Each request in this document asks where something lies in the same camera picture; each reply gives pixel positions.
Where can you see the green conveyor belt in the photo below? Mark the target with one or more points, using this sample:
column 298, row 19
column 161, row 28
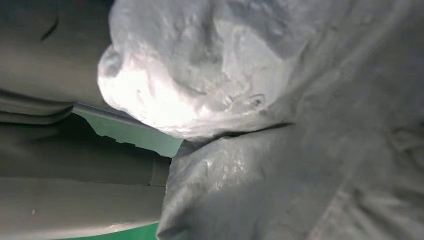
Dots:
column 126, row 233

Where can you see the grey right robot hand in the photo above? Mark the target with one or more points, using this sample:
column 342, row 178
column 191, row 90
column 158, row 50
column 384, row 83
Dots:
column 82, row 205

